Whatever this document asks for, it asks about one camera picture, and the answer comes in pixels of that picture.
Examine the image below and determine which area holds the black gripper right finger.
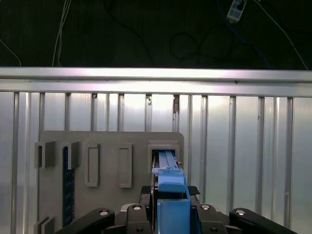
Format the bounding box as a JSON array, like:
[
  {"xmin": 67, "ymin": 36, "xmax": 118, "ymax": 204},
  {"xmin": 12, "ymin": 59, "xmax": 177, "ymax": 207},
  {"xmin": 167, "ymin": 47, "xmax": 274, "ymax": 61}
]
[{"xmin": 186, "ymin": 185, "xmax": 293, "ymax": 234}]

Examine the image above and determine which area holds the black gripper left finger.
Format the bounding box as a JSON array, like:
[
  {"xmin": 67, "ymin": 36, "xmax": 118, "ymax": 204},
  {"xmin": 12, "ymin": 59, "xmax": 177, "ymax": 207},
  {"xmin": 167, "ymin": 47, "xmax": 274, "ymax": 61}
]
[{"xmin": 55, "ymin": 185, "xmax": 155, "ymax": 234}]

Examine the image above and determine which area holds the hard disk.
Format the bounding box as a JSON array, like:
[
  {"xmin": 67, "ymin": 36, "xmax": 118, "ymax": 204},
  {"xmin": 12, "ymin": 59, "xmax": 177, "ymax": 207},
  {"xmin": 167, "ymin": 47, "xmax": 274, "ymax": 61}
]
[{"xmin": 150, "ymin": 150, "xmax": 193, "ymax": 234}]

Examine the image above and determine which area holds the grey parts rack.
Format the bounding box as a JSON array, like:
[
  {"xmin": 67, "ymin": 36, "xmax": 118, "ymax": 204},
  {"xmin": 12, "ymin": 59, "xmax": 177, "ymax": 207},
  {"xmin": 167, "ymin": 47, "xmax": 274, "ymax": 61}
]
[{"xmin": 34, "ymin": 130, "xmax": 185, "ymax": 234}]

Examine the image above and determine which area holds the RAM stick on rack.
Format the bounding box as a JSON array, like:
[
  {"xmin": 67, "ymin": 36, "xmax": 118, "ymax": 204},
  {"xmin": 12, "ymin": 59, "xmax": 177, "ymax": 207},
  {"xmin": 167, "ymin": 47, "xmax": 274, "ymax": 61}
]
[{"xmin": 62, "ymin": 146, "xmax": 75, "ymax": 228}]

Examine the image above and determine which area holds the blue floor cable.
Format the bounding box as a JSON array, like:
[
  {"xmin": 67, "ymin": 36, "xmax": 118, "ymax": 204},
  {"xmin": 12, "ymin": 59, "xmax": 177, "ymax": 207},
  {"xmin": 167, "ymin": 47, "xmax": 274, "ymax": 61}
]
[{"xmin": 216, "ymin": 0, "xmax": 272, "ymax": 69}]

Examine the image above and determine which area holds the white floor cable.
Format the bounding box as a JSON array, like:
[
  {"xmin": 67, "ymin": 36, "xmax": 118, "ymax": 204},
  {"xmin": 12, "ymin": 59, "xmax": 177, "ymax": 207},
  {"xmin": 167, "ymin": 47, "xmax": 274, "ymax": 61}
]
[{"xmin": 52, "ymin": 0, "xmax": 72, "ymax": 67}]

